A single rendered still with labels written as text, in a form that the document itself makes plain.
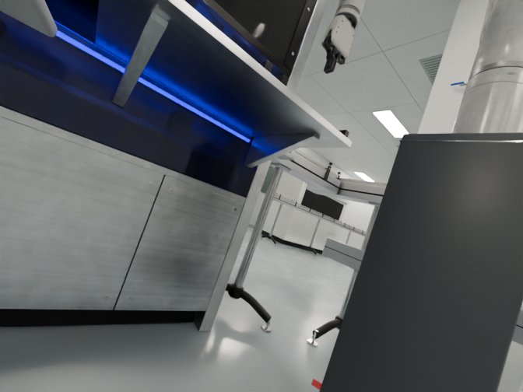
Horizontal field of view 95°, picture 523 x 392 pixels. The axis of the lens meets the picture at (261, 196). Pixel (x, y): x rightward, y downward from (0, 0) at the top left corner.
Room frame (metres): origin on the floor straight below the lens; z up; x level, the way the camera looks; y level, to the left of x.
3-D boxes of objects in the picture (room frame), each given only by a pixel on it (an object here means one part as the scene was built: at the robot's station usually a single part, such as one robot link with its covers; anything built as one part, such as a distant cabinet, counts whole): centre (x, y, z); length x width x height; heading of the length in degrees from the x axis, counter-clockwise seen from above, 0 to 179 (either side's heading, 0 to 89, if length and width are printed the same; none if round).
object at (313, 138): (0.88, 0.00, 0.80); 0.34 x 0.03 x 0.13; 37
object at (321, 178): (1.43, -0.16, 0.92); 0.69 x 0.15 x 0.16; 127
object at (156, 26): (0.58, 0.40, 0.80); 0.34 x 0.03 x 0.13; 37
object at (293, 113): (0.74, 0.21, 0.87); 0.70 x 0.48 x 0.02; 127
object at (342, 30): (0.77, -0.07, 1.21); 0.10 x 0.07 x 0.11; 127
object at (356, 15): (0.77, -0.07, 1.27); 0.09 x 0.08 x 0.03; 127
